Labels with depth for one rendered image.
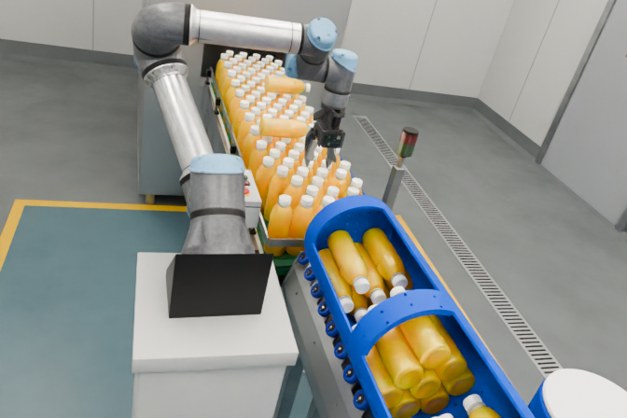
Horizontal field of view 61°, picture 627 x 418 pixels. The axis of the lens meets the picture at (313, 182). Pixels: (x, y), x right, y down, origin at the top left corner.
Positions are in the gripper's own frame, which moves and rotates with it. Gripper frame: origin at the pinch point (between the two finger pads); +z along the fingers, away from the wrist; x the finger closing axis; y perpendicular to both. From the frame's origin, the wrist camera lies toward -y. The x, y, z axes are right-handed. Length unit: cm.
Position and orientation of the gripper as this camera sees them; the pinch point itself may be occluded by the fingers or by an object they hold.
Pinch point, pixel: (316, 161)
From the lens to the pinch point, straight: 164.3
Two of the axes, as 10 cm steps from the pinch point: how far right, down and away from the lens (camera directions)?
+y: 2.7, 5.1, -8.1
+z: -2.1, 8.6, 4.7
